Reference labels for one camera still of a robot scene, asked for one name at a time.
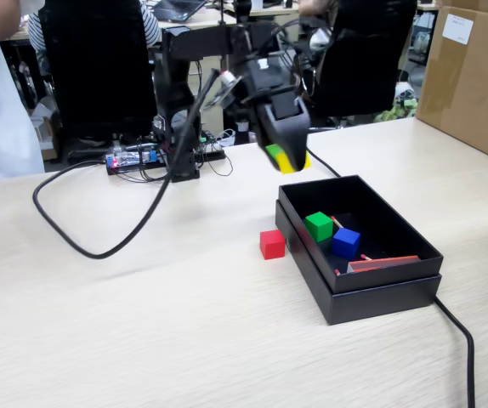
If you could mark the black cardboard box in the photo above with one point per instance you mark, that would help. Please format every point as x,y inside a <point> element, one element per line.
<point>376,200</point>

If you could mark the person in striped shirt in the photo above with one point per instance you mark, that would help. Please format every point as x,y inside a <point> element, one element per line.
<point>35,38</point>

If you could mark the green wooden cube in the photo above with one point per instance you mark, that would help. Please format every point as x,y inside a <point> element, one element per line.
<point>318,225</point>

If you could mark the large brown cardboard box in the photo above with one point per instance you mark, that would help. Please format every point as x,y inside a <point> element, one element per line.
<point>473,98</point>

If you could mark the red wooden cube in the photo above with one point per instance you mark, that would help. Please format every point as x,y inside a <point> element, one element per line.
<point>272,245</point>

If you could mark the black office chair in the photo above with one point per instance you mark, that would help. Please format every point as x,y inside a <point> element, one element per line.
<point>363,64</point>
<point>95,64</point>

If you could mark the blue wooden cube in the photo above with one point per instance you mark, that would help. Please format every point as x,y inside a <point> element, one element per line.
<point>346,243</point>

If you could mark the beige office desk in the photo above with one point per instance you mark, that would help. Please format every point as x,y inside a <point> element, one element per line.
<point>210,19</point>

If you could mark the black open box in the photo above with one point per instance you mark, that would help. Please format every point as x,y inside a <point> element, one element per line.
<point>380,304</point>

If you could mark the white box with small carton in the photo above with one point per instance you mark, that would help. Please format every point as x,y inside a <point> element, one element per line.
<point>42,127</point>

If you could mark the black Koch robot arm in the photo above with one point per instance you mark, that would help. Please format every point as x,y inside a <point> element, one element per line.
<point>176,85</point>

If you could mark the green and white toy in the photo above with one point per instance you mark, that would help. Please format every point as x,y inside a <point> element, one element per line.
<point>397,112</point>

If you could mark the dark open laptop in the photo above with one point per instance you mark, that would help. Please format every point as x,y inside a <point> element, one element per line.
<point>176,10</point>

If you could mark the yellow wooden cube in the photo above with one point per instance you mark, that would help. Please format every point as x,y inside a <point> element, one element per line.
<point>286,167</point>

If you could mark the small wrist camera board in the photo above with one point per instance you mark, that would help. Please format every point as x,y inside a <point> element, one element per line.
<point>227,81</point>

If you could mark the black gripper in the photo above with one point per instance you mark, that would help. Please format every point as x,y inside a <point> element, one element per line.
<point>269,85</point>

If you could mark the white shipping label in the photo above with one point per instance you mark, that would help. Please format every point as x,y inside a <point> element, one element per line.
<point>458,29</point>

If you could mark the orange matchbox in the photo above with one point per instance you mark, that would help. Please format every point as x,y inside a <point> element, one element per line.
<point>384,263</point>

